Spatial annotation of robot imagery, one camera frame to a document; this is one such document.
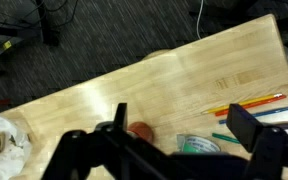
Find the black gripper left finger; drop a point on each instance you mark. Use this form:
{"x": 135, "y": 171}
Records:
{"x": 120, "y": 116}

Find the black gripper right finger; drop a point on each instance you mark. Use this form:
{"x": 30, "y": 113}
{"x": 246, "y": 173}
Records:
{"x": 244, "y": 126}

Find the green pencil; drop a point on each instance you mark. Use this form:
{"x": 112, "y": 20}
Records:
{"x": 225, "y": 138}

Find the yellow pencil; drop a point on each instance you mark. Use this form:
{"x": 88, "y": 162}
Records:
{"x": 237, "y": 103}

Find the red mug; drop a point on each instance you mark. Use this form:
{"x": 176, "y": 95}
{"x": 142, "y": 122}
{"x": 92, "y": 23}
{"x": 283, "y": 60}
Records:
{"x": 142, "y": 130}

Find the green tape roll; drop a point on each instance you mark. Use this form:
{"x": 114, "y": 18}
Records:
{"x": 197, "y": 143}

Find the black stand pole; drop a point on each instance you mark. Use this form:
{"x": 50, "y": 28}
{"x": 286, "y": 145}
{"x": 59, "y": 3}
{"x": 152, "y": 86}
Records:
{"x": 45, "y": 23}

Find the white plastic bag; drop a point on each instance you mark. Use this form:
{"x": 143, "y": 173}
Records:
{"x": 4, "y": 166}

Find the yellow label tag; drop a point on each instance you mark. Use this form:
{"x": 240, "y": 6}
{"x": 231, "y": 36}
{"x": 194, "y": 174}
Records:
{"x": 7, "y": 45}

